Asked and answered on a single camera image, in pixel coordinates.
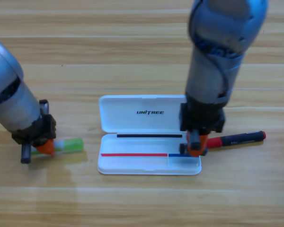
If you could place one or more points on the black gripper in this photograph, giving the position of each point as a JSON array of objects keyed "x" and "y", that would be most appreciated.
[
  {"x": 45, "y": 128},
  {"x": 203, "y": 118}
]

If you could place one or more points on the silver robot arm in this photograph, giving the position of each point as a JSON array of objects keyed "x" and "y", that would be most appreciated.
[
  {"x": 11, "y": 94},
  {"x": 215, "y": 47}
]

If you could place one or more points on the black marker with red cap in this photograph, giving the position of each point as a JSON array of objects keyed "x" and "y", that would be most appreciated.
[{"x": 239, "y": 139}]

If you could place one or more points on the green and white highlighter pen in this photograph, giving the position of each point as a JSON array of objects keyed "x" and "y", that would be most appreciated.
[{"x": 73, "y": 144}]

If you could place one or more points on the white Unitree pencil case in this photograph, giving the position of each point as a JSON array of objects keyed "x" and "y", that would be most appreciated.
[{"x": 132, "y": 118}]

